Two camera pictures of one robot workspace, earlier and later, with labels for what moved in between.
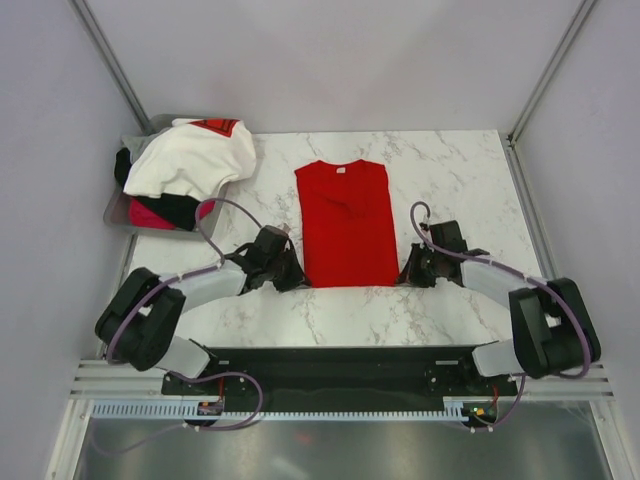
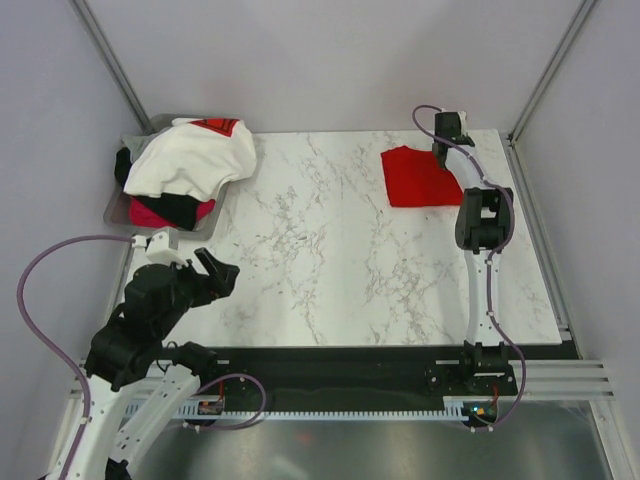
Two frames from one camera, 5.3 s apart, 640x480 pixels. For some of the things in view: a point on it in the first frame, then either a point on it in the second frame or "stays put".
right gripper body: (430, 264) -> (465, 135)
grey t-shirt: (135, 144) stays put
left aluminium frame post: (83, 14) stays put
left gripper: (297, 278) -> (207, 289)
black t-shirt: (180, 210) stays put
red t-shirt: (348, 224) -> (414, 178)
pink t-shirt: (142, 216) stays put
